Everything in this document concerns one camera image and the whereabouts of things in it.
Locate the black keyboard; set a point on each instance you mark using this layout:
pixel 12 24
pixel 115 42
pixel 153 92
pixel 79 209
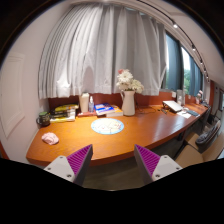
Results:
pixel 193 113

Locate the white and pink flowers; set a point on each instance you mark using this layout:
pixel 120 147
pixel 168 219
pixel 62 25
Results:
pixel 126 82

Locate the white paper sheet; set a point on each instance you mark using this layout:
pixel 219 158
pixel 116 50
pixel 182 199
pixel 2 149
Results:
pixel 184 114

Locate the dark green mug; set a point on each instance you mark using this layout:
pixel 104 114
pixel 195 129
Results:
pixel 43 119

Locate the white curtain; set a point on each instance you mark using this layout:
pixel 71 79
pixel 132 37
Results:
pixel 92 42

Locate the pink computer mouse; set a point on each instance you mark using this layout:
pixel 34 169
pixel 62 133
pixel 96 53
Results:
pixel 50 138

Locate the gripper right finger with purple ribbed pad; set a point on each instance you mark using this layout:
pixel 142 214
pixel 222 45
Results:
pixel 152 166

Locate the white ceramic vase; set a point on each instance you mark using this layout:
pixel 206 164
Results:
pixel 128 105

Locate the dark grey curtain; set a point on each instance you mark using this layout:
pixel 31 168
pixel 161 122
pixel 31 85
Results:
pixel 182 72

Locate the white cylindrical container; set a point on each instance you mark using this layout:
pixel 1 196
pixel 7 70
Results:
pixel 84 100

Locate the blue cover book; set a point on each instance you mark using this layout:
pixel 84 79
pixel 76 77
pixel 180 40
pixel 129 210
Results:
pixel 102 109

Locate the stack of books left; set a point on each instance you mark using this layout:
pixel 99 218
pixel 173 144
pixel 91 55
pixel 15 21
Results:
pixel 64 113

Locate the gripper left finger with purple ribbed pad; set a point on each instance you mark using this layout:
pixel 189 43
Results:
pixel 73 167

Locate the round blue white mouse pad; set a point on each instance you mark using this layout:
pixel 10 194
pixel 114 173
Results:
pixel 107 126

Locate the grey office chair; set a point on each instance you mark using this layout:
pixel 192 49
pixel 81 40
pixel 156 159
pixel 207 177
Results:
pixel 206 137

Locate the clear sanitizer bottle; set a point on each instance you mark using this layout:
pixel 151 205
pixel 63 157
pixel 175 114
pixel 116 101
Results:
pixel 91 104

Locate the ceiling track light rail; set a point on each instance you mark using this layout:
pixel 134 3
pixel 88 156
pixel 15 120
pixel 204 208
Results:
pixel 169 15

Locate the white laptop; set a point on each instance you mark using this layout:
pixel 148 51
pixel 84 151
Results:
pixel 175 107

